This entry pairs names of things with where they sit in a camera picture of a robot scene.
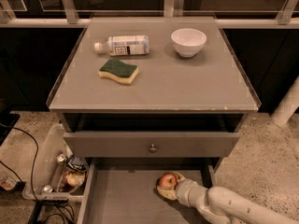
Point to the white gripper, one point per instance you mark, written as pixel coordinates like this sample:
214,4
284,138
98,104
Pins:
183,188

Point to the red apple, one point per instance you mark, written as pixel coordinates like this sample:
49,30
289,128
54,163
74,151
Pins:
168,181

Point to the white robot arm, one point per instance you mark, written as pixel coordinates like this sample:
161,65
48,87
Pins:
259,182

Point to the open grey middle drawer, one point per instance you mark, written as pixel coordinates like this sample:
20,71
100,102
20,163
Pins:
123,191

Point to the grey drawer cabinet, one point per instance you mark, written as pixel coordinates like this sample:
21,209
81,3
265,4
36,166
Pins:
208,92

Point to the grey top drawer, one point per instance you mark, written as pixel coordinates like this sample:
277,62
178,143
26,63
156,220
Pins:
151,144

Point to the blue patterned snack bag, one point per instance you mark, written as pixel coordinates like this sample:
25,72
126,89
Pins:
76,164

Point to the crumpled snack wrapper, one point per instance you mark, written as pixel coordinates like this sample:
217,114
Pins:
70,181

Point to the silver drink can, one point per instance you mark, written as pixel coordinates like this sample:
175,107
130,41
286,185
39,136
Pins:
61,159

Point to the clear plastic storage bin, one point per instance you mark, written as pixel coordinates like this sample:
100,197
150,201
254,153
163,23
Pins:
48,172

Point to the green and yellow sponge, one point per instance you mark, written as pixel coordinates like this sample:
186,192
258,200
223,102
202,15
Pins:
119,71

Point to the white ceramic bowl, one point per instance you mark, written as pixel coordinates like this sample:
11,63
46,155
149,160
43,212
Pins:
187,42

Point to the clear plastic water bottle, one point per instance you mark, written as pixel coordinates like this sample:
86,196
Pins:
125,45

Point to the metal window railing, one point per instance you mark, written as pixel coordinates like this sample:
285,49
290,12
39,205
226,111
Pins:
228,13

